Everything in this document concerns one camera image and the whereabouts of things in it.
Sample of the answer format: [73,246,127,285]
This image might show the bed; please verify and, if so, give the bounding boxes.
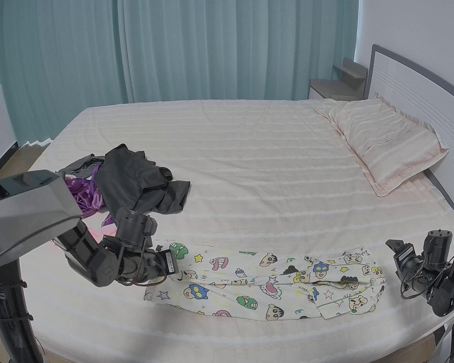
[13,44,454,363]

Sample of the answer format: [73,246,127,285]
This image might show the white printed pyjama trousers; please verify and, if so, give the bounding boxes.
[144,240,386,321]

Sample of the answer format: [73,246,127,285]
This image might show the black garment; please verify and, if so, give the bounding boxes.
[98,144,191,215]

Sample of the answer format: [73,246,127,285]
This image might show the cream pillow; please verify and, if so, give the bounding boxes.
[313,93,450,197]

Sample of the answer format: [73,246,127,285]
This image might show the blue-green curtain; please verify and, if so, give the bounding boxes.
[0,0,360,146]

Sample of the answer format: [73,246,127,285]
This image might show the black cable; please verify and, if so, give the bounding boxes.
[400,265,428,300]

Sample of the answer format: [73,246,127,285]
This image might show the grey garment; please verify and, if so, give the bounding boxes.
[57,154,107,178]

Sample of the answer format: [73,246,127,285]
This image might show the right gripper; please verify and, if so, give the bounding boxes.
[385,239,425,280]

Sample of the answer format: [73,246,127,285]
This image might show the grey bedside table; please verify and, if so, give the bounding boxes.
[309,58,367,100]

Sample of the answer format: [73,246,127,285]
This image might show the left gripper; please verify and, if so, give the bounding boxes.
[145,249,183,280]

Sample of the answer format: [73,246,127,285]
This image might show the purple garment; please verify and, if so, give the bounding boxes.
[64,165,116,227]

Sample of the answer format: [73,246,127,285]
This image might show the pink garment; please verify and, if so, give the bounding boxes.
[86,222,118,243]

